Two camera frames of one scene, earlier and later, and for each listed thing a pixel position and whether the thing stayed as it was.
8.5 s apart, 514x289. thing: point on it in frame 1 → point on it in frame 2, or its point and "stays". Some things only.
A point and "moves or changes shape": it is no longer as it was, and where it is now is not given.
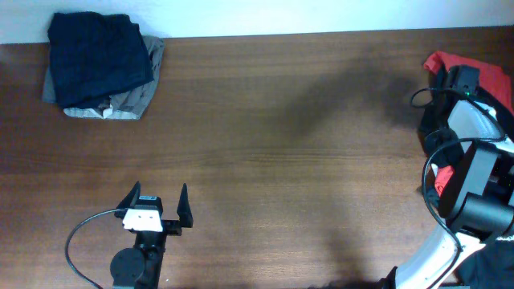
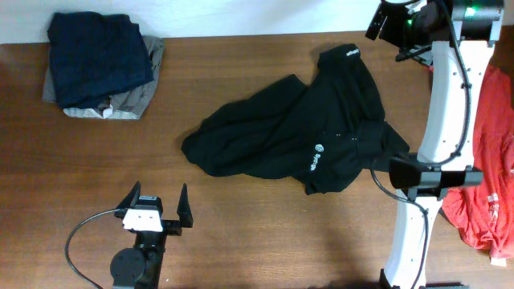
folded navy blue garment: [95, 56] stays
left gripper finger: [131, 199] stays
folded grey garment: [129, 105] stays
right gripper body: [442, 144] → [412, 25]
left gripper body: [169, 228] stays
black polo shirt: [440, 144] moves or changes shape
